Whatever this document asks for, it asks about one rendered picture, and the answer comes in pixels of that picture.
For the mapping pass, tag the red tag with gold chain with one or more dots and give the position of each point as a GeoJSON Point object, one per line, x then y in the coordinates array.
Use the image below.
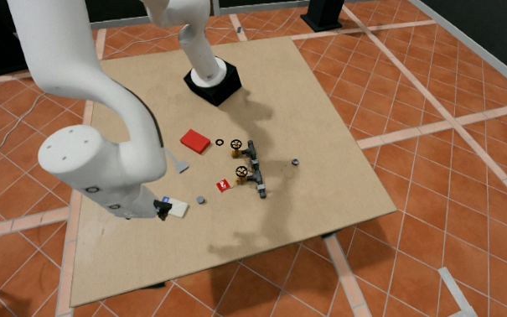
{"type": "Point", "coordinates": [223, 185]}

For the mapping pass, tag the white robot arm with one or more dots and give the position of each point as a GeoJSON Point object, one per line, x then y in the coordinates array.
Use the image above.
{"type": "Point", "coordinates": [59, 48]}

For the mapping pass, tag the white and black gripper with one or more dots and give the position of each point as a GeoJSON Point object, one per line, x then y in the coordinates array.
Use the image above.
{"type": "Point", "coordinates": [144, 206]}

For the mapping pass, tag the red flat block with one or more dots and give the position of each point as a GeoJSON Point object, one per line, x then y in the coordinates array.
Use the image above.
{"type": "Point", "coordinates": [195, 141]}

